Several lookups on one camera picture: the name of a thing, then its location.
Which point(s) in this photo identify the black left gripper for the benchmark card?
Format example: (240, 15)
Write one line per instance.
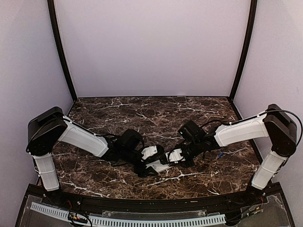
(143, 172)

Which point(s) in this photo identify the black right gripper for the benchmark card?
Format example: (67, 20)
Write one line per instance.
(190, 163)

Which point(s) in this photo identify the white remote control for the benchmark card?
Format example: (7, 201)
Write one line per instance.
(158, 167)

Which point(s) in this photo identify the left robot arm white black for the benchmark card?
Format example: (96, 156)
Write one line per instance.
(53, 126)

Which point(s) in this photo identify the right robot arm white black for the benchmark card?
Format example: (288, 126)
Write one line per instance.
(274, 123)

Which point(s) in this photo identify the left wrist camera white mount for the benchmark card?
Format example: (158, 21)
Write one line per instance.
(151, 153)

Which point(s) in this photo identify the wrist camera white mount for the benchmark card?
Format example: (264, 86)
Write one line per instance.
(151, 153)
(173, 157)

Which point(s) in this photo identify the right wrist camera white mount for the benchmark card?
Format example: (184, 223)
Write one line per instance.
(173, 157)

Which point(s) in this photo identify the white slotted cable duct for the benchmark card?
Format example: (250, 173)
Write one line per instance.
(124, 219)

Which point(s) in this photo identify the black front rail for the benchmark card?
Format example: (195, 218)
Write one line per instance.
(93, 204)

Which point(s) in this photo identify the right black frame post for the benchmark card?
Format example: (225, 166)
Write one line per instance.
(245, 49)

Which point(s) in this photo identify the black frame post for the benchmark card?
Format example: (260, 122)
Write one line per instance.
(60, 50)
(245, 49)

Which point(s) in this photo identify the left black frame post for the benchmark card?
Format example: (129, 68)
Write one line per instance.
(60, 50)

